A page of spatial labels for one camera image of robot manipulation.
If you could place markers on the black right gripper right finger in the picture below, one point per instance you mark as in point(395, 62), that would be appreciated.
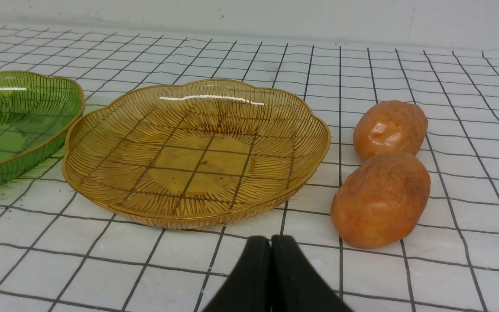
point(295, 286)

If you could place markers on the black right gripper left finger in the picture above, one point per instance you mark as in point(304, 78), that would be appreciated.
point(245, 290)

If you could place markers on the orange potato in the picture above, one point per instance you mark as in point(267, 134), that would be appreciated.
point(390, 127)
point(381, 201)

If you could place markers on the amber glass plate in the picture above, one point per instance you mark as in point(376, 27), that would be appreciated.
point(194, 155)

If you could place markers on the green glass plate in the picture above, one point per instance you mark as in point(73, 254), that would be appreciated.
point(36, 113)

